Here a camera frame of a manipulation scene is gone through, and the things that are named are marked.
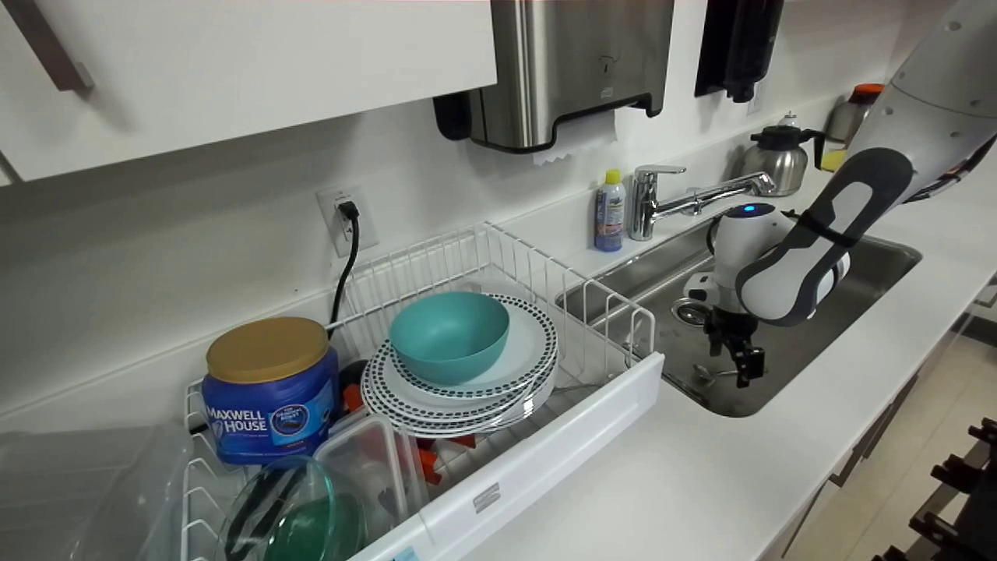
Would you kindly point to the clear plastic container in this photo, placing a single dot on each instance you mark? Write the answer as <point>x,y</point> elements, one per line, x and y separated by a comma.
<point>376,473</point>

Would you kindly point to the blue spray bottle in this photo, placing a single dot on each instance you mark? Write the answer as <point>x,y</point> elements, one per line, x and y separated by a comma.
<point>607,209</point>

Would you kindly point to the light blue bowl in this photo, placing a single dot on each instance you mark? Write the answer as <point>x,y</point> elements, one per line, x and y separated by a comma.
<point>449,336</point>

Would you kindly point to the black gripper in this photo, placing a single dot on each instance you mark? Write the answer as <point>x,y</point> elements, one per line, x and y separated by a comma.
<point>731,331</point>

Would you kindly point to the blue coffee canister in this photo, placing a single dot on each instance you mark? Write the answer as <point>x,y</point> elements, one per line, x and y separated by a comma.
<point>273,389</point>

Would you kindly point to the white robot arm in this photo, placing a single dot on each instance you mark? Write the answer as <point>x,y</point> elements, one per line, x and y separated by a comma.
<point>931,119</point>

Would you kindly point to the black hanging cloth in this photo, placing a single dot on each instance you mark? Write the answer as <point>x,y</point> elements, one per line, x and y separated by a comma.
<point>736,49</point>

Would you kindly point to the chrome faucet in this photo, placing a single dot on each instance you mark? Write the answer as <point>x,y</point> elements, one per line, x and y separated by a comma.
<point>645,205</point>

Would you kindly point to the steel paper towel dispenser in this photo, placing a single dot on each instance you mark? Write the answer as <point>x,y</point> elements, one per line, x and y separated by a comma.
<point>563,61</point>

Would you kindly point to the white patterned plate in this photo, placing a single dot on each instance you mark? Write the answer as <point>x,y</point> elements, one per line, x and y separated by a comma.
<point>498,398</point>

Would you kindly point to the steel thermos orange lid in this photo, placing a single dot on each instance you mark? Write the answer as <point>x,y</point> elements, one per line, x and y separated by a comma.
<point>843,122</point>

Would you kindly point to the steel kettle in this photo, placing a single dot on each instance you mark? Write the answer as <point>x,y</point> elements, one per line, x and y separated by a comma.
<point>780,152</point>

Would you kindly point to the white wall outlet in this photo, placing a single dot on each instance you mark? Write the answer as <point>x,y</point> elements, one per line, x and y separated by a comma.
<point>348,227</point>

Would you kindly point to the white dish rack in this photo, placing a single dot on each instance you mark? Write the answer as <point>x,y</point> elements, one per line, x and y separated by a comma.
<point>606,379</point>

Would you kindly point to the white upper cabinet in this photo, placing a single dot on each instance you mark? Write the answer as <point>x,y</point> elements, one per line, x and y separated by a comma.
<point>102,83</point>

